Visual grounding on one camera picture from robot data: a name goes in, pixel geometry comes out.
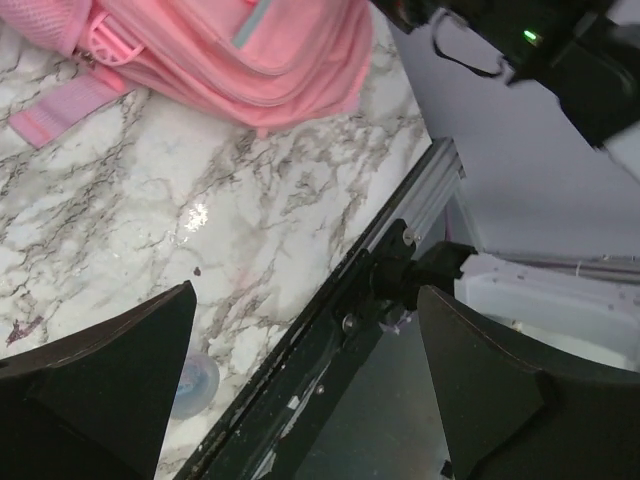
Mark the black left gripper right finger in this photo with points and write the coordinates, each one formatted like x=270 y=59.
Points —
x=515 y=408

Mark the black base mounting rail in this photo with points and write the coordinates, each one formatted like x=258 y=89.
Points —
x=270 y=427

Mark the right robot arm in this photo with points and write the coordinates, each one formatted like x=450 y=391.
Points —
x=591 y=64

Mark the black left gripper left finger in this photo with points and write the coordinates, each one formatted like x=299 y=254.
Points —
x=96 y=404

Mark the pink student backpack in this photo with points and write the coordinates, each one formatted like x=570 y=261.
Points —
x=265 y=65

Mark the clear jar of paper clips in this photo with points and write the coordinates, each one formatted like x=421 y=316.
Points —
x=197 y=386

